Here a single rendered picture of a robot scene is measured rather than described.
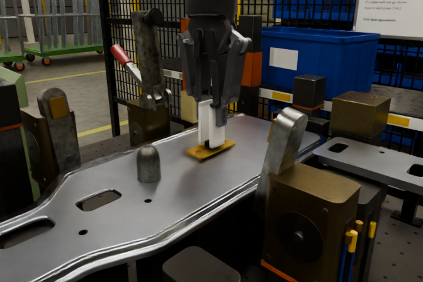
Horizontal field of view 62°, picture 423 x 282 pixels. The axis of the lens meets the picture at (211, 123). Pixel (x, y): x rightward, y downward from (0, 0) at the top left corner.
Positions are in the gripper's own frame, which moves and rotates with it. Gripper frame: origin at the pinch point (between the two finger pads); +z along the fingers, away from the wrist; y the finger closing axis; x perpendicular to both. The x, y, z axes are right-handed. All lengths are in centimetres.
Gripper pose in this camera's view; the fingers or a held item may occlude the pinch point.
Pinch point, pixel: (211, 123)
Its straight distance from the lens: 55.6
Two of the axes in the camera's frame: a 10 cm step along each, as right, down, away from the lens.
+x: 6.8, -2.4, 6.9
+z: 0.0, 9.4, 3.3
